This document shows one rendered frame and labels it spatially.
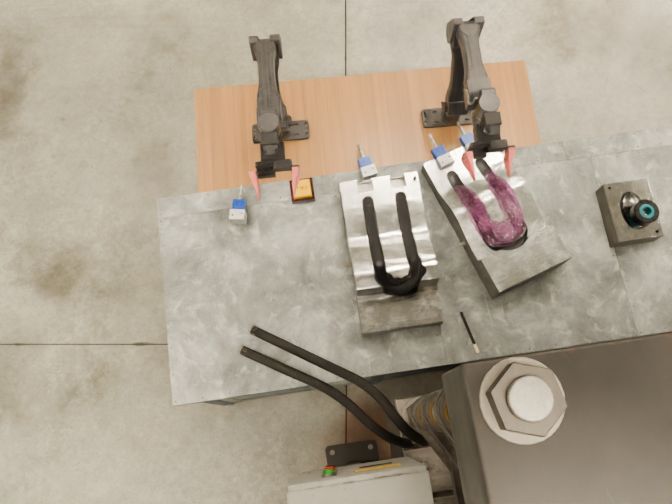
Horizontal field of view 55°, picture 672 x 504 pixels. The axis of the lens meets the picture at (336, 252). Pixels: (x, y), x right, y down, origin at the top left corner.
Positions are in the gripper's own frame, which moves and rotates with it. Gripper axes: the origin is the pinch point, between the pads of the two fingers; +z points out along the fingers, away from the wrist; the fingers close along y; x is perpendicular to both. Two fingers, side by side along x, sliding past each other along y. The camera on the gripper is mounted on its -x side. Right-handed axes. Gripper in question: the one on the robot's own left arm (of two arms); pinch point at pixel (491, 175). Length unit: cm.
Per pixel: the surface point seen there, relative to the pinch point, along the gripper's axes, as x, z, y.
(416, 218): 31.6, 1.0, -17.7
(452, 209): 30.7, -0.7, -5.9
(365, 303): 34, 27, -37
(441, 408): -35, 61, -27
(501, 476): -81, 70, -27
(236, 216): 35, -6, -76
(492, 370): -82, 57, -26
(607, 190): 33, -3, 46
